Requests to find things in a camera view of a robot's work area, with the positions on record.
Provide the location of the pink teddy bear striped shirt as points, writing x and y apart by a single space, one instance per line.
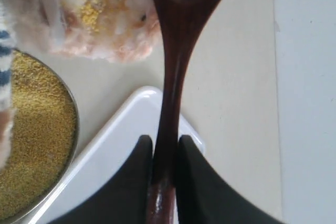
114 30

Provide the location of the metal bowl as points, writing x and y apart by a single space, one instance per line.
71 142

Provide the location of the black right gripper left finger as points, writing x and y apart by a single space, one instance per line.
123 198

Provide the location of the yellow millet grain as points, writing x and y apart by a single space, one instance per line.
34 129

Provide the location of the dark red wooden spoon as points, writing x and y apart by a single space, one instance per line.
181 23

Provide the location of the white rectangular plastic tray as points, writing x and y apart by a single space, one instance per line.
104 155

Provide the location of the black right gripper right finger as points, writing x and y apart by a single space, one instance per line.
204 197

